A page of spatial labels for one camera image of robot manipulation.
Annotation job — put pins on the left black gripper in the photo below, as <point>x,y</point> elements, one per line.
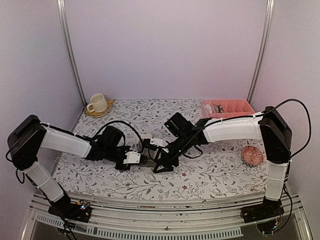
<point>122,167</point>

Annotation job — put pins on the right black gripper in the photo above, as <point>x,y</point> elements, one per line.
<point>163,161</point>

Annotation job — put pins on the taupe underwear cream waistband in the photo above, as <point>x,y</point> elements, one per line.
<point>149,151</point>

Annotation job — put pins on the grey boxer briefs white trim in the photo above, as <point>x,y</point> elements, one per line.
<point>217,109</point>

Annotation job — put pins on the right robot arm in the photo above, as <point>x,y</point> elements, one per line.
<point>267,126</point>

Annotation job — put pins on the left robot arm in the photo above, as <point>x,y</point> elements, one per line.
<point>32,136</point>

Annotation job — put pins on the cream ceramic mug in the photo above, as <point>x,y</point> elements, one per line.
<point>97,103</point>

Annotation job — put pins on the floral tablecloth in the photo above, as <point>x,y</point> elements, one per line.
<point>216,170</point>

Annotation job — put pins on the white item in tray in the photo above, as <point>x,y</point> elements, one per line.
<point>208,108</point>

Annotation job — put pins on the pink divided organizer tray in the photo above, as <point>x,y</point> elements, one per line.
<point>232,108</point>

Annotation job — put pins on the red patterned bowl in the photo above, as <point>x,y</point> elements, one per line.
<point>252,156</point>

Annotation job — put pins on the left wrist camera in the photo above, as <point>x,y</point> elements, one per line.
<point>133,157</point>

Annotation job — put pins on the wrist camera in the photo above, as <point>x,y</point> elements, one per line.
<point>133,157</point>
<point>154,143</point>

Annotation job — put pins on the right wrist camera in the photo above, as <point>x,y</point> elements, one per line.
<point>154,143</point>

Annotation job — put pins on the front aluminium rail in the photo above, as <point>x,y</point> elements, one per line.
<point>200,219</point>

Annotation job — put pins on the left aluminium frame post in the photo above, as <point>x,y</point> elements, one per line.
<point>62,13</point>

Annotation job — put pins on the aluminium frame post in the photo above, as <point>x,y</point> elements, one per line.
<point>262,49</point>
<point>62,13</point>

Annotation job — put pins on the right aluminium frame post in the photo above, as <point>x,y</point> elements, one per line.
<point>262,49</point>

